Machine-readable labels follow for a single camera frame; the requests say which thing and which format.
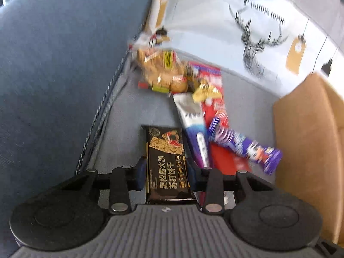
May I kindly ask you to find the white blue purple snack packet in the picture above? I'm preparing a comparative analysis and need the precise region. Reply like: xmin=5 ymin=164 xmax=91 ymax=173
xmin=173 ymin=93 xmax=213 ymax=168

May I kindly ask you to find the purple Alpenliebe candy bar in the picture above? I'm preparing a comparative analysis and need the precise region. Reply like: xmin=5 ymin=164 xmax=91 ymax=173
xmin=207 ymin=117 xmax=283 ymax=175

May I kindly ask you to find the red wafer packet with window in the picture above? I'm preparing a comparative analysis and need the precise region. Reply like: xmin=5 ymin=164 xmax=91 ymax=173
xmin=188 ymin=61 xmax=229 ymax=127

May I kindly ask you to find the clear bag of biscuits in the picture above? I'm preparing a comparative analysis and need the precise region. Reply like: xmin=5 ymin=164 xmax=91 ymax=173
xmin=132 ymin=47 xmax=188 ymax=93

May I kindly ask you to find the plain red snack packet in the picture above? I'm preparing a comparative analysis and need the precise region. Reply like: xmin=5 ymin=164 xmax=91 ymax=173
xmin=210 ymin=143 xmax=252 ymax=175

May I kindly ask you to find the black soda cracker packet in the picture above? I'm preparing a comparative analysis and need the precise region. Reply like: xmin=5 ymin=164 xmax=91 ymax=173
xmin=142 ymin=125 xmax=197 ymax=204

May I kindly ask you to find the brown cardboard box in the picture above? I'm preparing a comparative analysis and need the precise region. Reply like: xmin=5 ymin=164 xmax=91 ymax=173
xmin=273 ymin=73 xmax=343 ymax=246

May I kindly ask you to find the small yellow snack packet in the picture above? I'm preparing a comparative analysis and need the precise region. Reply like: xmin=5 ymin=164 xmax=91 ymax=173
xmin=192 ymin=79 xmax=223 ymax=103

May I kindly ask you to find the blue sofa armrest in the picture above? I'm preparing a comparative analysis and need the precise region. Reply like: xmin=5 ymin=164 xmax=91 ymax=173
xmin=1 ymin=0 xmax=151 ymax=257

